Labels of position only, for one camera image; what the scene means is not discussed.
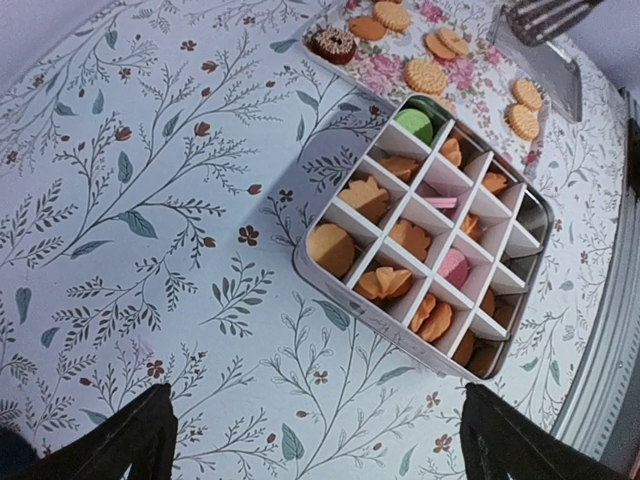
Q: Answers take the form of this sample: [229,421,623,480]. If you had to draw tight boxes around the round waffle cookie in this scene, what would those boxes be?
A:
[404,59,447,95]

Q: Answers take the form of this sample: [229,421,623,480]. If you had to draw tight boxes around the pink round cookie front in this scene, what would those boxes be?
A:
[423,197,457,210]

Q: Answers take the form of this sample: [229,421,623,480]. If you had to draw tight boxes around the pink round cookie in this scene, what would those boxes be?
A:
[438,248,469,289]
[423,197,457,210]

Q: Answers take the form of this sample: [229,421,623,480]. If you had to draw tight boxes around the orange swirl cookie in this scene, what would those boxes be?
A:
[308,223,356,278]

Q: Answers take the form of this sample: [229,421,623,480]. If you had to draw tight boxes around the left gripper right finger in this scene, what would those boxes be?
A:
[459,382,639,480]

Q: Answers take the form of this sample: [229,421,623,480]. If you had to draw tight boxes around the metal tin with white dividers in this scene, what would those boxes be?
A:
[294,94,554,382]

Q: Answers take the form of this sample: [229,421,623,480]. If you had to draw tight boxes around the green round cookie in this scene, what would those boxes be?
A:
[394,108,434,145]

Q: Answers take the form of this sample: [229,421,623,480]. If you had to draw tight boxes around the chocolate donut cookie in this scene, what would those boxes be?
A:
[307,27,357,65]

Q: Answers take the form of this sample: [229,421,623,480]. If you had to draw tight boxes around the silver tin lid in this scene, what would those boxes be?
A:
[489,5,583,123]

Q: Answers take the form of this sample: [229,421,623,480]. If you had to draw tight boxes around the metal serving tongs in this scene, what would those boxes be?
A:
[506,0,603,47]

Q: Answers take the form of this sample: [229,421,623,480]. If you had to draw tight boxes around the floral tablecloth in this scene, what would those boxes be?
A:
[1,1,626,479]

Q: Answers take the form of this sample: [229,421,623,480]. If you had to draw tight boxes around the brown flower cookie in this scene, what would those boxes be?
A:
[378,156,421,183]

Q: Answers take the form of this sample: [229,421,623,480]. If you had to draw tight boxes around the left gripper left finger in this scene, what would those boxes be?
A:
[1,383,178,479]

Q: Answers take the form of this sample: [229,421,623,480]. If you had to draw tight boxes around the orange flower cookie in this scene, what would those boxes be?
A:
[338,175,390,224]

